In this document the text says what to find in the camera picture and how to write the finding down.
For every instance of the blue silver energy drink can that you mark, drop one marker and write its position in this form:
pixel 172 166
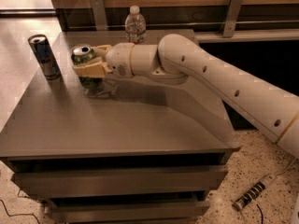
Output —
pixel 41 48

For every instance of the grey drawer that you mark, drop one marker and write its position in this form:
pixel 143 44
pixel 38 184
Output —
pixel 120 181
pixel 128 212

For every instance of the green soda can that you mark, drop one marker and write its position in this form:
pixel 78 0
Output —
pixel 81 54

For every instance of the lower grey drawer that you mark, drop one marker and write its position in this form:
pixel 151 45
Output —
pixel 128 212

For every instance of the upper grey drawer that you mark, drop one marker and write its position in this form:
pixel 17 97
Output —
pixel 120 181

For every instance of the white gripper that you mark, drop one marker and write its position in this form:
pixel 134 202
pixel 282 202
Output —
pixel 119 61

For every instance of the white power strip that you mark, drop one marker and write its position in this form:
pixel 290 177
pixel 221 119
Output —
pixel 254 192

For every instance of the grey drawer cabinet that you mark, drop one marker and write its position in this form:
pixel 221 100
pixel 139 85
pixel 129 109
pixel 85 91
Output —
pixel 133 123

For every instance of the left metal bracket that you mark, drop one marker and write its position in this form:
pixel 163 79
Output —
pixel 99 14

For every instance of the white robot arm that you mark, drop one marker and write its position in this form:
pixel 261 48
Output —
pixel 270 109

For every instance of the metal bracket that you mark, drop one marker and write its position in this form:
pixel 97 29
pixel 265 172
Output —
pixel 99 14
pixel 233 9

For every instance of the clear plastic water bottle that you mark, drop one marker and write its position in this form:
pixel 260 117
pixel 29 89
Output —
pixel 135 26

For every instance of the right metal bracket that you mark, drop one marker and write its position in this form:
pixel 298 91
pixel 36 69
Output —
pixel 233 9

